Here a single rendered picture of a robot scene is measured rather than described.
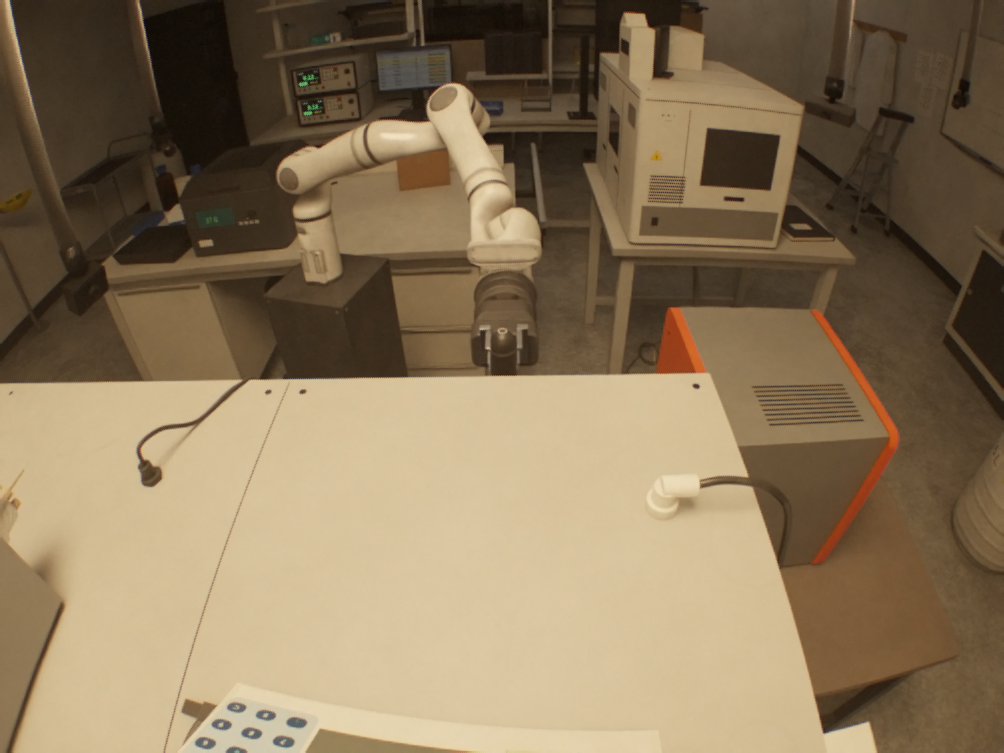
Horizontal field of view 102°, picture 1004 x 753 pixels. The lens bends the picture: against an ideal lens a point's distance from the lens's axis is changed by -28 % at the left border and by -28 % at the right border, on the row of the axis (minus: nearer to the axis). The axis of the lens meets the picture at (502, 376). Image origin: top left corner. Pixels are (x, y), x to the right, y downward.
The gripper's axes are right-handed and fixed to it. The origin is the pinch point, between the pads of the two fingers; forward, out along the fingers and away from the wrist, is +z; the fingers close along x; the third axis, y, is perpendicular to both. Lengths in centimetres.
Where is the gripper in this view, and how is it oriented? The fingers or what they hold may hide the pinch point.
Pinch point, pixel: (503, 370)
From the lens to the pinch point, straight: 55.8
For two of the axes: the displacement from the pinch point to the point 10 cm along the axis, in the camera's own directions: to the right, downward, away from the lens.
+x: -10.0, 0.1, 0.3
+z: -0.1, 6.4, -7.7
